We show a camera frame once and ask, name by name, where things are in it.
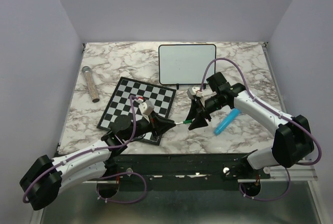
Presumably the wire whiteboard stand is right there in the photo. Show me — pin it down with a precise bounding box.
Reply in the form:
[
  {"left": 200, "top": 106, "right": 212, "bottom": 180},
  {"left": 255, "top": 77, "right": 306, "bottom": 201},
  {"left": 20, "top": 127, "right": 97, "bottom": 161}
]
[{"left": 175, "top": 83, "right": 208, "bottom": 90}]

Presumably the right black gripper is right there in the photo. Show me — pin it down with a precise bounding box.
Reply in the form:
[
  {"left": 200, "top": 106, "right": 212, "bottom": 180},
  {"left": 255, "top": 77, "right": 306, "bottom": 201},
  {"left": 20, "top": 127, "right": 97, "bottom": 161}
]
[{"left": 185, "top": 93, "right": 225, "bottom": 130}]

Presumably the blue cylindrical tube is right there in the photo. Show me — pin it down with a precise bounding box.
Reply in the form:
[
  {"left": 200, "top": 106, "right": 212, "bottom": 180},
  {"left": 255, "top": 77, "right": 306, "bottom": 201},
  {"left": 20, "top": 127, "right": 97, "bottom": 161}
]
[{"left": 214, "top": 108, "right": 240, "bottom": 135}]

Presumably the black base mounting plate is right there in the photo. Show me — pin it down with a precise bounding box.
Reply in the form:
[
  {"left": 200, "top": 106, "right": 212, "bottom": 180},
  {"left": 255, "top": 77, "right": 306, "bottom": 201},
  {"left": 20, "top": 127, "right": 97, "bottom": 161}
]
[{"left": 53, "top": 152, "right": 305, "bottom": 192}]

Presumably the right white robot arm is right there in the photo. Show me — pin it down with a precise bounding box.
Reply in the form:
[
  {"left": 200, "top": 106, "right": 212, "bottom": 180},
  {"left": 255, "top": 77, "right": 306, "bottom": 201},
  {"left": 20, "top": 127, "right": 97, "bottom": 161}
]
[{"left": 187, "top": 72, "right": 314, "bottom": 178}]

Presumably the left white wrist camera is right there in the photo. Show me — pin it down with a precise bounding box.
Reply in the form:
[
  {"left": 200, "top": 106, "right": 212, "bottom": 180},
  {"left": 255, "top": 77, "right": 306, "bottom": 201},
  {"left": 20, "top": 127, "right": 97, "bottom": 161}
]
[{"left": 139, "top": 100, "right": 154, "bottom": 117}]

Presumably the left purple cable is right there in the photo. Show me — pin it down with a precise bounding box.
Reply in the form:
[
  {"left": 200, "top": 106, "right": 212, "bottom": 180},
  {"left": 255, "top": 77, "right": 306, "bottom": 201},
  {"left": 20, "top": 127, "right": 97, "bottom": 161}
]
[{"left": 22, "top": 96, "right": 148, "bottom": 204}]

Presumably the white green marker pen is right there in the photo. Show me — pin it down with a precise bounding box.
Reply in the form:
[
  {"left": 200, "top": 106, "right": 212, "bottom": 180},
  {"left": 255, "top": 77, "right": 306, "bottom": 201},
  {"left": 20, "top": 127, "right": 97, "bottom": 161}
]
[{"left": 174, "top": 120, "right": 192, "bottom": 125}]

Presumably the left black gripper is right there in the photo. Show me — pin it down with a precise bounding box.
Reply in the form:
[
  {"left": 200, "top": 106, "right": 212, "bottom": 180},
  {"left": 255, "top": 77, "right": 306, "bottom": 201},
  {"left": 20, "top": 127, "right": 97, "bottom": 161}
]
[{"left": 122, "top": 110, "right": 176, "bottom": 141}]

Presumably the black framed whiteboard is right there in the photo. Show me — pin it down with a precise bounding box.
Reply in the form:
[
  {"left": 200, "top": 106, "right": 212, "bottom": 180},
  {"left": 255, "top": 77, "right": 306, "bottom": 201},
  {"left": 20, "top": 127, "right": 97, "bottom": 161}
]
[{"left": 158, "top": 44, "right": 217, "bottom": 85}]

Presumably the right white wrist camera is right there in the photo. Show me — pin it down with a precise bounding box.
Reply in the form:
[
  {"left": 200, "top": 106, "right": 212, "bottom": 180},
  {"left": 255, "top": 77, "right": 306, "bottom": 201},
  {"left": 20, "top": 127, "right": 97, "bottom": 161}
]
[{"left": 187, "top": 87, "right": 204, "bottom": 100}]

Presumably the aluminium frame rail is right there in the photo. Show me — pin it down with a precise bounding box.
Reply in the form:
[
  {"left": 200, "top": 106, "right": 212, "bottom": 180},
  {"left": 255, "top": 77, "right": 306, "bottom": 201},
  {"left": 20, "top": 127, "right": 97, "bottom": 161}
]
[{"left": 78, "top": 160, "right": 319, "bottom": 183}]

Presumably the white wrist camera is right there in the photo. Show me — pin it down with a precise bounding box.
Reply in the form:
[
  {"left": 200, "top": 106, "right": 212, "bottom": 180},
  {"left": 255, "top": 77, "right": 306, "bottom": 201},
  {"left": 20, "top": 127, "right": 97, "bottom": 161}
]
[
  {"left": 187, "top": 87, "right": 204, "bottom": 100},
  {"left": 139, "top": 100, "right": 154, "bottom": 117}
]

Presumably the black and white chessboard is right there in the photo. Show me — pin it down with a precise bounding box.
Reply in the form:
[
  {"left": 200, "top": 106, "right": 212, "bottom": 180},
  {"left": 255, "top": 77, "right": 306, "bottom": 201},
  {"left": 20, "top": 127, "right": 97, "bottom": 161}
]
[{"left": 96, "top": 76, "right": 176, "bottom": 146}]

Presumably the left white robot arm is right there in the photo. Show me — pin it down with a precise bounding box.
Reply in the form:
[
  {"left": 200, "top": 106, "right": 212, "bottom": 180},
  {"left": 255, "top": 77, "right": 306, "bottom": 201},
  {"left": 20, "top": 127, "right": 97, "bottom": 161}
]
[{"left": 19, "top": 112, "right": 176, "bottom": 210}]

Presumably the glittery silver tube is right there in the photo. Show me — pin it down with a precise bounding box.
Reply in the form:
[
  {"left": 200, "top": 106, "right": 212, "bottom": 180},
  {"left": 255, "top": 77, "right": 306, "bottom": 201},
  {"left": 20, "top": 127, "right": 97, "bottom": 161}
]
[{"left": 82, "top": 66, "right": 100, "bottom": 103}]

